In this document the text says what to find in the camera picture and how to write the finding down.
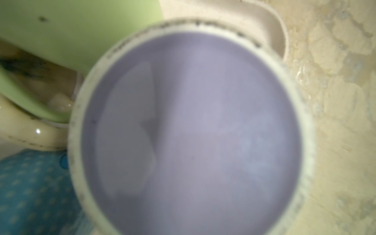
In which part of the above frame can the purple mug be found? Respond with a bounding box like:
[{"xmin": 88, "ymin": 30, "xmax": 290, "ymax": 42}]
[{"xmin": 68, "ymin": 19, "xmax": 315, "ymax": 235}]

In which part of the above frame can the green mug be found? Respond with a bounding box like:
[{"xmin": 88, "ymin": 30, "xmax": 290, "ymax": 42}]
[{"xmin": 0, "ymin": 0, "xmax": 164, "ymax": 124}]

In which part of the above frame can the blue polka dot mug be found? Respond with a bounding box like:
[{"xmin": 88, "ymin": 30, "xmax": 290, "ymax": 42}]
[{"xmin": 1, "ymin": 150, "xmax": 94, "ymax": 235}]

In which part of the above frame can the white plastic tray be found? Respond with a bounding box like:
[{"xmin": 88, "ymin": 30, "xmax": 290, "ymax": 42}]
[{"xmin": 160, "ymin": 0, "xmax": 289, "ymax": 60}]

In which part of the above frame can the beige ceramic teapot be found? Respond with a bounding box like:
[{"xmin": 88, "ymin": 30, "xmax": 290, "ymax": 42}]
[{"xmin": 1, "ymin": 41, "xmax": 83, "ymax": 151}]

